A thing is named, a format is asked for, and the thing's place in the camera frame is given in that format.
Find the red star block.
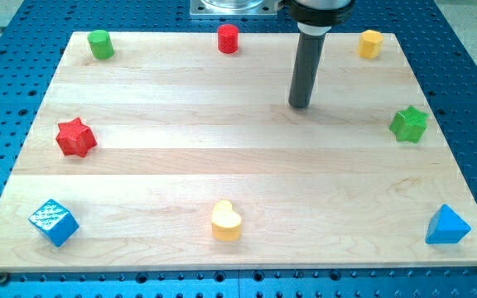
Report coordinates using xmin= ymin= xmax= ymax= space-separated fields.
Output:
xmin=55 ymin=118 xmax=97 ymax=158

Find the green cylinder block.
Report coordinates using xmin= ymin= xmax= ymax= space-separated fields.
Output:
xmin=87 ymin=30 xmax=114 ymax=60

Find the light wooden board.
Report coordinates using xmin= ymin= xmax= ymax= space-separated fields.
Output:
xmin=0 ymin=31 xmax=477 ymax=272

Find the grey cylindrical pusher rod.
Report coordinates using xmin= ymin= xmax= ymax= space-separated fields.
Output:
xmin=288 ymin=22 xmax=330 ymax=108

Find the blue cube block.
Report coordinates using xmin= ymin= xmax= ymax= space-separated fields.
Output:
xmin=28 ymin=199 xmax=80 ymax=248

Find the left board clamp screw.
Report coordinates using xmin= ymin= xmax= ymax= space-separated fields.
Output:
xmin=0 ymin=272 xmax=10 ymax=286

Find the yellow heart block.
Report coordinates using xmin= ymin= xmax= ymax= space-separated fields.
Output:
xmin=211 ymin=199 xmax=242 ymax=242

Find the green star block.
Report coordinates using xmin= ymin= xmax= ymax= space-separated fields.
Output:
xmin=389 ymin=105 xmax=429 ymax=143

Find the blue triangle block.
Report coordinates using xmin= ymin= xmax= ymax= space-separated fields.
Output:
xmin=425 ymin=204 xmax=471 ymax=244

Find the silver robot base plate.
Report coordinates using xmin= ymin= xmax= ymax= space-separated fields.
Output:
xmin=190 ymin=0 xmax=283 ymax=17

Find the red cylinder block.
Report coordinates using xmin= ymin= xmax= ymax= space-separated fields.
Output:
xmin=217 ymin=24 xmax=239 ymax=54

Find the yellow hexagon block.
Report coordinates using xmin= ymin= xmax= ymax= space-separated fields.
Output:
xmin=357 ymin=30 xmax=383 ymax=59

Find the black robot arm flange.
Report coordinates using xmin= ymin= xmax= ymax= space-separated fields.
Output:
xmin=282 ymin=0 xmax=356 ymax=27

